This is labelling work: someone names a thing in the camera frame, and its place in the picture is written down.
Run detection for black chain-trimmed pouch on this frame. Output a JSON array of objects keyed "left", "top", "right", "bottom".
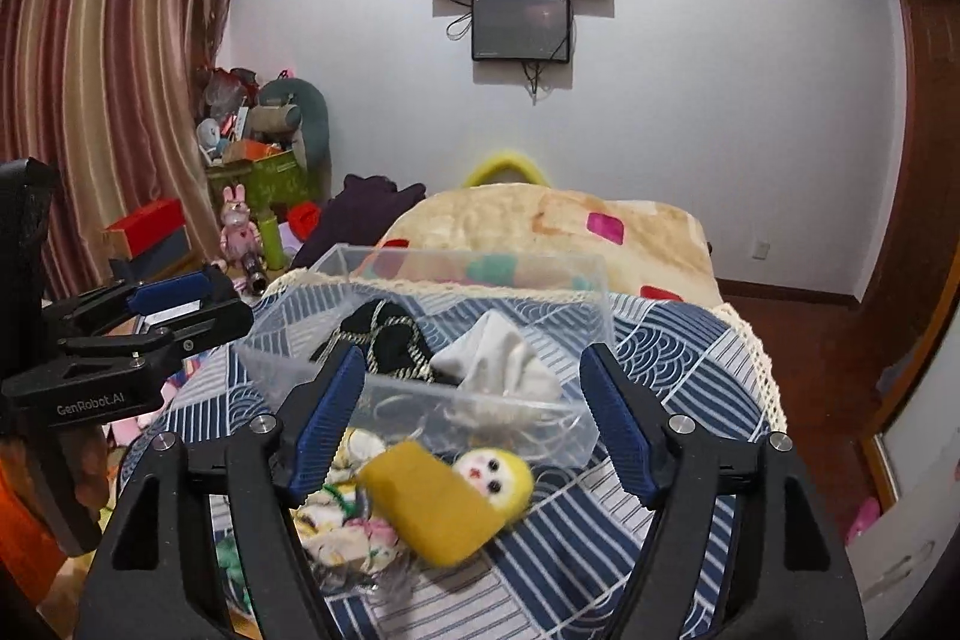
[{"left": 309, "top": 299, "right": 459, "bottom": 386}]

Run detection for yellow green sponge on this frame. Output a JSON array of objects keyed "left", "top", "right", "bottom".
[{"left": 358, "top": 442, "right": 506, "bottom": 569}]

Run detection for white cloth pouch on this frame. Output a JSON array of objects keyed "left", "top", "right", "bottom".
[{"left": 430, "top": 310, "right": 562, "bottom": 403}]

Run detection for pink rabbit figurine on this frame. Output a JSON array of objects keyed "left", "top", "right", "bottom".
[{"left": 220, "top": 184, "right": 262, "bottom": 275}]

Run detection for red and blue box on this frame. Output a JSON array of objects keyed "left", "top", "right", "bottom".
[{"left": 101, "top": 198, "right": 190, "bottom": 281}]

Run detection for yellow floral scrunchie cloth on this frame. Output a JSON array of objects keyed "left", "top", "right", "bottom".
[{"left": 291, "top": 427, "right": 409, "bottom": 593}]

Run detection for green storage box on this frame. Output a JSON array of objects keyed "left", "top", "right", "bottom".
[{"left": 205, "top": 151, "right": 320, "bottom": 213}]

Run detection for yellow monkey plush toy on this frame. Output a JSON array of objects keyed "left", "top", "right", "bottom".
[{"left": 452, "top": 448, "right": 534, "bottom": 526}]

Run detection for blue patterned table cloth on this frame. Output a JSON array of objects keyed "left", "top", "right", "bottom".
[{"left": 156, "top": 294, "right": 786, "bottom": 638}]

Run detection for dark purple cloth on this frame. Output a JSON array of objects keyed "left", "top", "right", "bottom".
[{"left": 291, "top": 174, "right": 427, "bottom": 268}]

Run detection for clear plastic storage box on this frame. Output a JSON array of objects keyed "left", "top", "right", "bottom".
[{"left": 238, "top": 245, "right": 613, "bottom": 470}]

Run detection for beige patchwork plush blanket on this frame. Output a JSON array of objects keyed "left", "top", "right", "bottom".
[{"left": 379, "top": 184, "right": 722, "bottom": 308}]

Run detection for grey green plush toy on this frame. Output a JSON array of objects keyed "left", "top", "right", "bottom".
[{"left": 245, "top": 78, "right": 329, "bottom": 172}]

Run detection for wooden door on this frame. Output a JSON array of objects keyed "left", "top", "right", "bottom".
[{"left": 862, "top": 0, "right": 958, "bottom": 372}]

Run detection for striped red curtain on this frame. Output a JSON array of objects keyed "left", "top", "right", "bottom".
[{"left": 2, "top": 0, "right": 229, "bottom": 299}]

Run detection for small wall-mounted screen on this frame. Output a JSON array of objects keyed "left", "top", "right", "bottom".
[{"left": 470, "top": 0, "right": 571, "bottom": 64}]

